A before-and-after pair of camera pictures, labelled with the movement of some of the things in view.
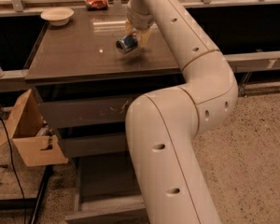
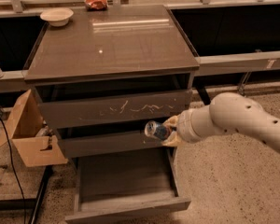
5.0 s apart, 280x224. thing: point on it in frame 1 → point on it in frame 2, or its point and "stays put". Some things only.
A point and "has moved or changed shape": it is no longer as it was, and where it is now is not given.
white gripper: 139,20 → 182,126
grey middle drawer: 81,144 stays put
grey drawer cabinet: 86,85 stays put
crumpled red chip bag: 96,2 stays put
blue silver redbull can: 126,44 has moved or changed shape
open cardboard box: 23,126 stays put
